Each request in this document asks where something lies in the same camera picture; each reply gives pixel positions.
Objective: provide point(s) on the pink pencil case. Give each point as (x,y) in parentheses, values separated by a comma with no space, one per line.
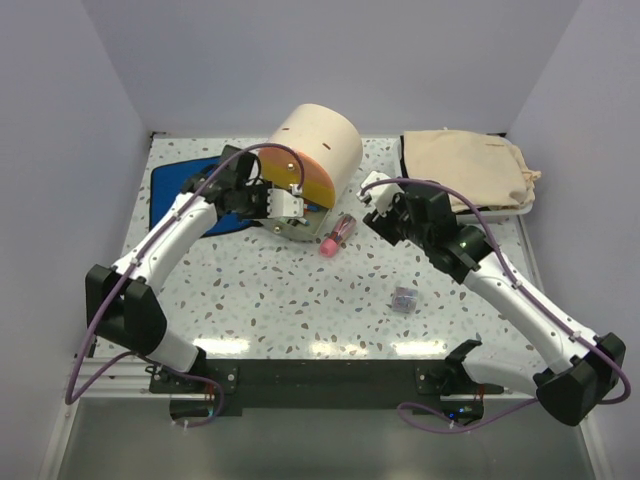
(341,231)

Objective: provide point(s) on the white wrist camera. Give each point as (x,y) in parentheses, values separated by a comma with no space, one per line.
(283,204)
(380,197)

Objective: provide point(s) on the white tray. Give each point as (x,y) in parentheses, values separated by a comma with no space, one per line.
(466,216)

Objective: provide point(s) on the beige cloth bag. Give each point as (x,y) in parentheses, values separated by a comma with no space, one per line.
(488,170)

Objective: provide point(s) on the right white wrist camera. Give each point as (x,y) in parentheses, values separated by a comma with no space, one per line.
(380,197)

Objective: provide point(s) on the blue cloth mat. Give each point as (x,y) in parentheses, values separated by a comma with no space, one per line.
(165,184)

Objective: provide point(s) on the black cloth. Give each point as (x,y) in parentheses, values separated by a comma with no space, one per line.
(403,168)

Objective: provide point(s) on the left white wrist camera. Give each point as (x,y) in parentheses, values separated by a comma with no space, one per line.
(283,204)

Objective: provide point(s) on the beige round drawer cabinet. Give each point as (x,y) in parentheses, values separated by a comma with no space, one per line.
(317,148)

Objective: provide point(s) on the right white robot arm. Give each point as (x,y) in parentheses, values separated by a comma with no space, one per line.
(583,369)

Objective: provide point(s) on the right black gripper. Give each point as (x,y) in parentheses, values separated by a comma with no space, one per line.
(383,225)

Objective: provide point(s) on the clear box of clips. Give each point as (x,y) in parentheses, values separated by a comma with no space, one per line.
(404,300)

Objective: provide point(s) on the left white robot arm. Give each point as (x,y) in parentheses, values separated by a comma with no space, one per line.
(122,299)

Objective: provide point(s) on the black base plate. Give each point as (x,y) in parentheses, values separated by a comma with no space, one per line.
(356,384)

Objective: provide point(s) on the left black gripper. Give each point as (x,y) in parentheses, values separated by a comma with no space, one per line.
(263,190)

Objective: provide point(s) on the grey bottom drawer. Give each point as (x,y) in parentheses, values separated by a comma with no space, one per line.
(303,229)

